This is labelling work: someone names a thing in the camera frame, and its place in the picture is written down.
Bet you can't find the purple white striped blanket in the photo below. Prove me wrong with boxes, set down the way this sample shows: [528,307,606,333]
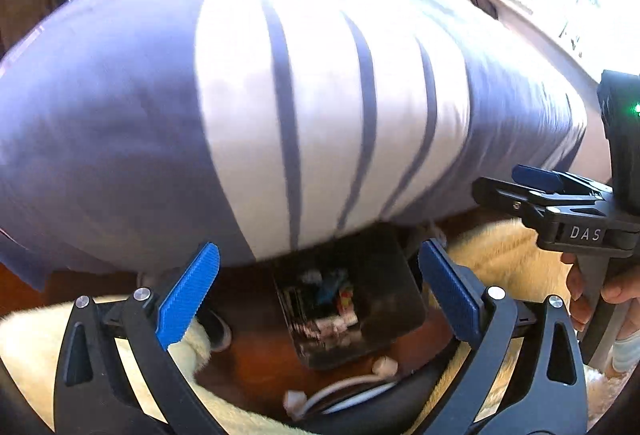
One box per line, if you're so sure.
[0,0,588,291]

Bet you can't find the black trash bin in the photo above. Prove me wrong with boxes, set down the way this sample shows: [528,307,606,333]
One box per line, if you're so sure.
[272,227,428,372]

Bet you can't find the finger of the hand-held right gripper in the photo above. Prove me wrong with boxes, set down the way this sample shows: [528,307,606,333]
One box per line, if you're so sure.
[512,164,613,196]
[472,178,608,223]

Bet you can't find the cream fluffy rug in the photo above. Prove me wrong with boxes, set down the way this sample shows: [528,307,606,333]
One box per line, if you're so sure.
[0,217,640,435]

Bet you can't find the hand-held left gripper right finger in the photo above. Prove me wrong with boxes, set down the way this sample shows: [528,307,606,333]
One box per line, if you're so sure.
[417,239,588,435]

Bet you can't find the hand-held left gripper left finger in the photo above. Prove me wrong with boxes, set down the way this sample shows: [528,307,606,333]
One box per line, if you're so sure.
[52,241,226,435]

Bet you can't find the white charger cable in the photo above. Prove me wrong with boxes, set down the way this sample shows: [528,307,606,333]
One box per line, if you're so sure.
[282,357,401,418]

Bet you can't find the person's right hand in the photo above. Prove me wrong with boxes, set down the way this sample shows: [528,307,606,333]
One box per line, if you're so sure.
[560,252,640,333]

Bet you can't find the grey slipper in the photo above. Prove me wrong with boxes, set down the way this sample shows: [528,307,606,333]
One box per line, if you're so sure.
[197,310,233,353]

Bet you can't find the black curved band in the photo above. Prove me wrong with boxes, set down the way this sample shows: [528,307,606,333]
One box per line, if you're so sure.
[192,355,461,435]

